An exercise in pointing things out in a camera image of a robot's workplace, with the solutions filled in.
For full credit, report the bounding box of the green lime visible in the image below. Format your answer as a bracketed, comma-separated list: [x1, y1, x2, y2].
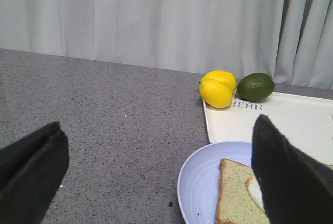
[236, 73, 275, 101]

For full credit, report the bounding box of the yellow lemon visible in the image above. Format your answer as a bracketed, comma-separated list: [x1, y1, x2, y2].
[200, 70, 237, 93]
[199, 79, 233, 109]

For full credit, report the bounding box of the white curtain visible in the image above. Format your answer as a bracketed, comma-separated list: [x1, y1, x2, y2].
[1, 0, 332, 89]

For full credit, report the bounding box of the toast bread slice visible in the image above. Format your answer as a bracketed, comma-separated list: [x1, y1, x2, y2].
[214, 159, 270, 223]

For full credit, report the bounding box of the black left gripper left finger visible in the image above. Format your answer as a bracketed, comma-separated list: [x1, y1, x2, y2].
[1, 122, 69, 223]

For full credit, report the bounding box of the white rectangular tray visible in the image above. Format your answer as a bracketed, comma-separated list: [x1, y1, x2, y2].
[203, 93, 332, 165]

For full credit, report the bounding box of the rear yellow lemon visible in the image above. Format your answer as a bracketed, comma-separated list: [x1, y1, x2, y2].
[200, 70, 237, 93]

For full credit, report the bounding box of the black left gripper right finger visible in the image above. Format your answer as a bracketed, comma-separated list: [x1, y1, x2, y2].
[251, 115, 332, 223]

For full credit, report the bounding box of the fried egg toy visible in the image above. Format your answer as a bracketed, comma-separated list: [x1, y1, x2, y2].
[246, 176, 264, 211]

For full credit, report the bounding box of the front yellow lemon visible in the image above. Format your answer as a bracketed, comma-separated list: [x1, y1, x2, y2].
[199, 79, 233, 109]

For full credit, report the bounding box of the light blue round plate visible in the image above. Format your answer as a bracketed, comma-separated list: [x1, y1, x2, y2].
[177, 141, 252, 223]

